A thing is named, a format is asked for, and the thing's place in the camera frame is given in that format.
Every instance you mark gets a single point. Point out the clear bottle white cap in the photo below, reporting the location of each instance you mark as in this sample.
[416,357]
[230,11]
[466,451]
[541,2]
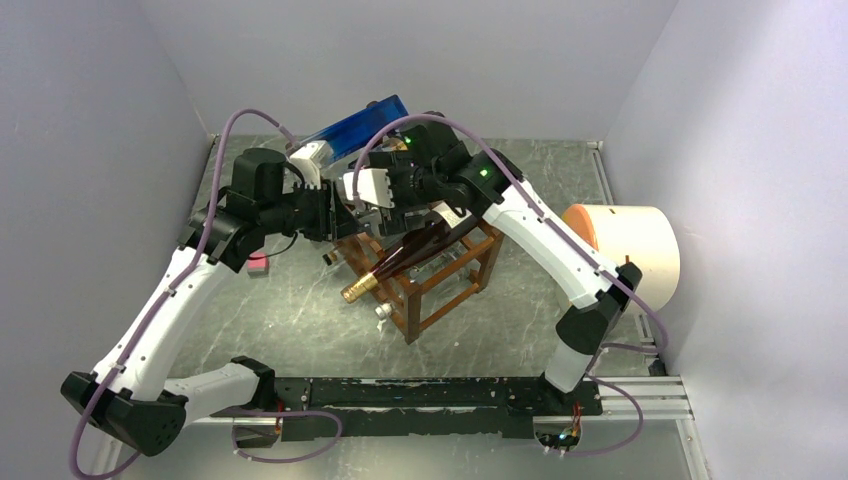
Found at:
[383,312]

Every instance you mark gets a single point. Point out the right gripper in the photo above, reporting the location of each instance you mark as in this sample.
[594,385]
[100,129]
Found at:
[396,163]

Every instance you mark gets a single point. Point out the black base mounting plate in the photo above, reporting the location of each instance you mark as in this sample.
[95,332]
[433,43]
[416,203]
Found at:
[358,407]

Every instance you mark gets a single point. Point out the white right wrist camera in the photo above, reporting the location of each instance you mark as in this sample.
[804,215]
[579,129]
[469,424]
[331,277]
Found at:
[374,187]

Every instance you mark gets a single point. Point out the aluminium rail frame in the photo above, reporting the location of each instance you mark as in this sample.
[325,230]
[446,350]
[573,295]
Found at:
[659,395]

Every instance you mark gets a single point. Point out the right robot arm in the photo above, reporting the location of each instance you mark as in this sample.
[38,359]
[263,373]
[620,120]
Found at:
[598,288]

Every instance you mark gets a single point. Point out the blue square glass bottle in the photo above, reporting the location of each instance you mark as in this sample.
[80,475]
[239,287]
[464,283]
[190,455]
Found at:
[352,133]

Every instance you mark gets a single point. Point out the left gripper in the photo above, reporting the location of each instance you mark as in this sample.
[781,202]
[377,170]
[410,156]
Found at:
[333,219]

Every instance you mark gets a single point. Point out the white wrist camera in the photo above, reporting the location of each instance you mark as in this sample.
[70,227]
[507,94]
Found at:
[309,159]
[374,187]

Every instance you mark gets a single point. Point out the brown wooden wine rack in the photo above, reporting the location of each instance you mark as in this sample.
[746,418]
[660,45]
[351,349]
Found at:
[424,294]

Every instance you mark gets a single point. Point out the white cylinder orange yellow end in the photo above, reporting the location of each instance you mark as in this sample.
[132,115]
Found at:
[641,235]

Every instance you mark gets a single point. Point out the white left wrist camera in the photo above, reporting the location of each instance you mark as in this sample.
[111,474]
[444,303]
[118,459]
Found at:
[309,159]

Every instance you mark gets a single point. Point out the pink eraser block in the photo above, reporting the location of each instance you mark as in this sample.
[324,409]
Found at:
[257,265]

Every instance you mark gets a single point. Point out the brown bottle gold foil top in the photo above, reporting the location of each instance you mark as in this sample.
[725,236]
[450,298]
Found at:
[438,233]

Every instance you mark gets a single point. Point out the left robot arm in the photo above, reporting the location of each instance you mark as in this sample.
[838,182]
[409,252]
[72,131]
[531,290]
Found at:
[129,394]

